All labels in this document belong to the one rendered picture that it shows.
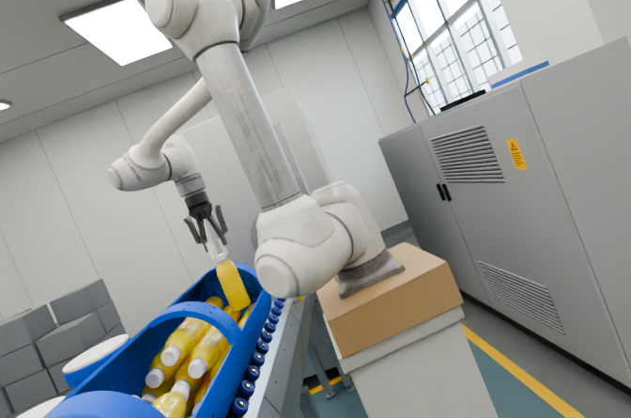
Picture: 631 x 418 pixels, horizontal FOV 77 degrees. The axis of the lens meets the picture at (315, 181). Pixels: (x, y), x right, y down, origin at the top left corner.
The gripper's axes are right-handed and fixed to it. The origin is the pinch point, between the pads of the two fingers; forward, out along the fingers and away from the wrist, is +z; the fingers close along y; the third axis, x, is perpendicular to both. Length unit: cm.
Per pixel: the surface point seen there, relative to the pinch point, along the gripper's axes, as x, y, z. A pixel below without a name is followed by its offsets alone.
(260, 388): 25.7, -5.6, 37.9
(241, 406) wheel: 39, -5, 34
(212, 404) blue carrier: 57, -8, 23
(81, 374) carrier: -24, 83, 29
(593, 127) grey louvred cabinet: -34, -149, 15
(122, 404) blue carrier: 72, -3, 11
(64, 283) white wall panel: -393, 368, -1
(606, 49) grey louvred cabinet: -36, -166, -13
